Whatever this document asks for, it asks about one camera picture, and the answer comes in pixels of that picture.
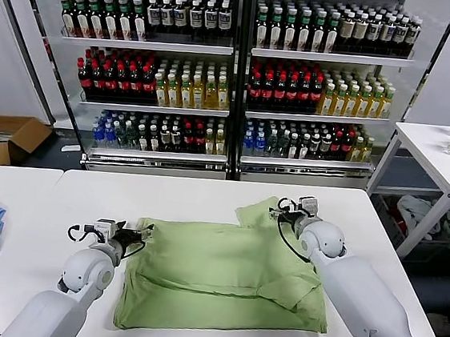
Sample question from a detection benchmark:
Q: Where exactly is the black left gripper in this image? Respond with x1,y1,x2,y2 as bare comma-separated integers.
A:
111,218,156,255

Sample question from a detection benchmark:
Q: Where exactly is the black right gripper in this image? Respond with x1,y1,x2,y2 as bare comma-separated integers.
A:
266,204,307,231

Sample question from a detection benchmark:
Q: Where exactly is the green polo shirt red print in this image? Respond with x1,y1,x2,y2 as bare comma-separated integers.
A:
111,181,342,337

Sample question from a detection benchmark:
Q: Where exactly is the white shelving unit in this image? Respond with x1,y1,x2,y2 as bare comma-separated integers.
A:
230,0,450,203

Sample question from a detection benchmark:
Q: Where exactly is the white cooler shelf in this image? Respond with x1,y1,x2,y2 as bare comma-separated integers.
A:
240,149,374,178
245,102,392,134
78,94,231,121
58,27,235,62
251,42,416,74
86,139,227,168

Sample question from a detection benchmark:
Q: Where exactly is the dark drink bottle white cap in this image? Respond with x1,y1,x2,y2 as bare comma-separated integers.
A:
319,132,333,161
135,123,150,150
167,123,183,153
146,122,162,152
287,133,302,159
298,133,312,160
157,123,172,152
307,132,323,161

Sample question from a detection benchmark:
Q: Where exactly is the blue water bottle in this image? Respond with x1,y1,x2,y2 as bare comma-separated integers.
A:
90,118,106,147
102,120,118,148
242,130,257,157
253,130,268,158

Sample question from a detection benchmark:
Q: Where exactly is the glass front beverage cooler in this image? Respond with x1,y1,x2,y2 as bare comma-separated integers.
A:
0,0,248,185

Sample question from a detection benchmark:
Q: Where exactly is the small red cap cola bottle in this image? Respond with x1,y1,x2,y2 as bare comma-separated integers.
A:
191,122,207,154
340,130,356,162
179,122,195,153
329,130,345,162

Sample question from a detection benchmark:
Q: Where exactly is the small yellow drink bottle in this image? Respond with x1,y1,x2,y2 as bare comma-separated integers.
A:
203,127,217,154
351,135,366,162
213,127,227,154
361,136,376,163

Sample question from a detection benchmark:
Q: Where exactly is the red fabric item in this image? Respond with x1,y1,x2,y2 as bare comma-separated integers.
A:
388,200,412,236

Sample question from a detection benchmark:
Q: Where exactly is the grey white garment pile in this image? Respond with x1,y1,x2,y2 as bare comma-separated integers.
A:
392,193,446,243

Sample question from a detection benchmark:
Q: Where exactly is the open brown cardboard box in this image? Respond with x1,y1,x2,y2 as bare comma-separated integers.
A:
0,113,56,171

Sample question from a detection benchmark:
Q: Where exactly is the black storage crate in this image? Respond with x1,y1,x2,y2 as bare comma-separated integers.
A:
368,191,450,270

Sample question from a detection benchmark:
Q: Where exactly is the white side table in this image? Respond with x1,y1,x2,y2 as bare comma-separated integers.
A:
359,118,450,265

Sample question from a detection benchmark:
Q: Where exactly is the green cap white label bottle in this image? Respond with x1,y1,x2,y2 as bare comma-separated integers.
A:
85,0,106,39
254,6,272,48
71,0,92,39
267,6,286,50
99,0,120,40
310,10,328,53
295,8,315,53
114,0,135,41
58,0,78,38
323,10,342,54
128,0,150,42
281,6,300,51

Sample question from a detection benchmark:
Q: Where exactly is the dark bottle beige label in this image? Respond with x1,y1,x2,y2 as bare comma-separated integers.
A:
351,12,369,54
337,10,356,52

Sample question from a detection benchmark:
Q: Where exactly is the dark bottle blue white label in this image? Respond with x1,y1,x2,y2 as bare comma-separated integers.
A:
404,16,424,58
378,14,397,56
185,0,205,36
392,15,411,58
157,0,176,35
170,0,190,35
199,0,219,38
144,0,163,34
215,0,234,38
364,13,384,55

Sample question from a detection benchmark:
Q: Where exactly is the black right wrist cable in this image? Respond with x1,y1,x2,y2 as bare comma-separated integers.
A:
270,196,322,265

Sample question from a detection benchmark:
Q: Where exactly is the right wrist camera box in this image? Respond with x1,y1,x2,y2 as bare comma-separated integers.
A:
297,195,323,219

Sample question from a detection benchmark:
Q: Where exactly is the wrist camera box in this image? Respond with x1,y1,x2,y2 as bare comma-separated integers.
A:
297,195,323,219
91,218,119,246

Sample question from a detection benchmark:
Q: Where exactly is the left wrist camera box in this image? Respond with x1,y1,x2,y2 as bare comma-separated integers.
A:
91,218,119,246

